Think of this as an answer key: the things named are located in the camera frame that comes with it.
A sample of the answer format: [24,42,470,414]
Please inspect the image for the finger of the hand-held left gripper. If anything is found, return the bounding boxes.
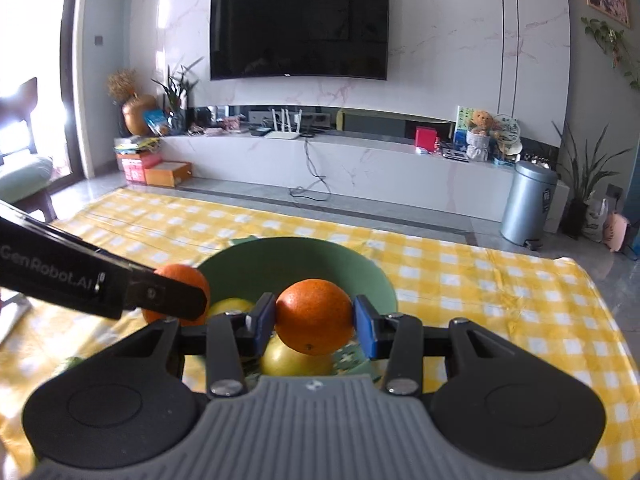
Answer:
[126,267,209,322]

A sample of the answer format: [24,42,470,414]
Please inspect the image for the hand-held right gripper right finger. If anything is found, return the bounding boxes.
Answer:
[353,294,532,396]

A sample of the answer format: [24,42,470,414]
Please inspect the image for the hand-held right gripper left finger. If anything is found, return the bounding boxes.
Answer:
[114,292,276,399]

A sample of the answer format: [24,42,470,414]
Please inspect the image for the large orange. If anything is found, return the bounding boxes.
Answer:
[274,278,355,356]

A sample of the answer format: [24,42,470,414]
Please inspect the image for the green bowl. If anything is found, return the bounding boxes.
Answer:
[195,236,399,379]

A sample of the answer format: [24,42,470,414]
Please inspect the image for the yellow round fruit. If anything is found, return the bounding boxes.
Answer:
[259,334,335,377]
[207,297,257,319]

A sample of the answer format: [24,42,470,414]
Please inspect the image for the light green seat cushion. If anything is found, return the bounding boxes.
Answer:
[0,154,55,196]

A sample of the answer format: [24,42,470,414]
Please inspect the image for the yellow checked tablecloth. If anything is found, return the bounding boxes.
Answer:
[0,184,629,480]

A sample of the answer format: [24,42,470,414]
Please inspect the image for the orange cardboard box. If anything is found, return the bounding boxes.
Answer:
[143,160,194,189]

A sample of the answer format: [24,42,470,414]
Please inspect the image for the pink cardboard box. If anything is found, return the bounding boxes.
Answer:
[115,152,164,185]

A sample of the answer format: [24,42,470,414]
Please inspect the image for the stack of books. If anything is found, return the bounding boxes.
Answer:
[113,134,161,155]

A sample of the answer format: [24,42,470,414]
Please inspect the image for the white marble TV console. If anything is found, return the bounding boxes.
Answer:
[158,104,571,224]

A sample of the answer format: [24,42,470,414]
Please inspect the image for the dark wooden chair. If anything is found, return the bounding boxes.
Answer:
[0,77,59,224]

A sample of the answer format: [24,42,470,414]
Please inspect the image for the orange acorn-shaped vase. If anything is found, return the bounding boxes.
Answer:
[122,93,159,137]

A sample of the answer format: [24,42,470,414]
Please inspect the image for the blue snack packet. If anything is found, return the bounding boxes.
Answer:
[142,108,170,136]

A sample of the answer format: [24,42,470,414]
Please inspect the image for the green plant in glass vase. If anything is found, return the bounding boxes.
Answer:
[151,57,205,134]

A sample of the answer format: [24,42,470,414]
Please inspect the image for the dried yellow flowers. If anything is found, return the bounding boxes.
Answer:
[106,68,139,104]

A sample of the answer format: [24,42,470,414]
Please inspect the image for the white router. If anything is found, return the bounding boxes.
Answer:
[263,107,301,140]

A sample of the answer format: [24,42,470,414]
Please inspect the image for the red box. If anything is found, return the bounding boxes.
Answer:
[414,126,437,154]

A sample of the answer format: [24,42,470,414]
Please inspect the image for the silver pedal trash can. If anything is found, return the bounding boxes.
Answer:
[499,160,559,252]

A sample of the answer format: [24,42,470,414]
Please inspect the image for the teddy bear bouquet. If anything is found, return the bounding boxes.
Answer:
[465,108,495,163]

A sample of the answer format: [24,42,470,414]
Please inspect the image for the colourful painted card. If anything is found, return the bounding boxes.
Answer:
[453,105,476,144]

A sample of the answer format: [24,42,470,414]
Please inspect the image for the round paper fan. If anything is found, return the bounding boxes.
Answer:
[492,113,522,144]

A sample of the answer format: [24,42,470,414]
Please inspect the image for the white plastic bag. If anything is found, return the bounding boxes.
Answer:
[582,197,610,241]

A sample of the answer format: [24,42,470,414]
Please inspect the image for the potted long-leaf plant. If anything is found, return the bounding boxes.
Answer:
[552,120,634,239]

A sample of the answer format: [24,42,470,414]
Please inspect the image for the hanging vine plant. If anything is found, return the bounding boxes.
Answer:
[579,17,640,91]

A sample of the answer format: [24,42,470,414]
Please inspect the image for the black power cable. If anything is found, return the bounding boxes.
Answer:
[288,138,332,201]

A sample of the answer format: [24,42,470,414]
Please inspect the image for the black wall television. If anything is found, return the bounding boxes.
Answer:
[208,0,391,82]

